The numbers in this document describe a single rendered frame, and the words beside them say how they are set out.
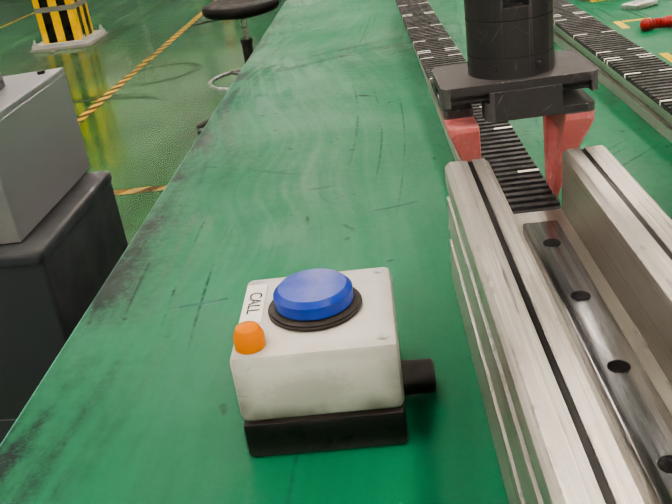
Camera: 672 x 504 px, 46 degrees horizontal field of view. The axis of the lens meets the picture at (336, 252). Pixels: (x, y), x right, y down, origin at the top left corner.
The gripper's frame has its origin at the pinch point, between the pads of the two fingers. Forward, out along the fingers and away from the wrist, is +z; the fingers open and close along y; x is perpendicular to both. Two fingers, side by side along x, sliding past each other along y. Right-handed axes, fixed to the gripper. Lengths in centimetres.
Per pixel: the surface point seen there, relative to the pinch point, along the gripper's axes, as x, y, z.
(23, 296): 6.1, -41.5, 6.7
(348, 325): -21.2, -12.0, -3.1
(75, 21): 588, -233, 56
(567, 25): 52, 17, -1
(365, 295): -18.4, -11.1, -3.1
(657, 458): -31.8, -1.1, -2.6
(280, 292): -19.6, -15.2, -4.5
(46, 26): 589, -258, 57
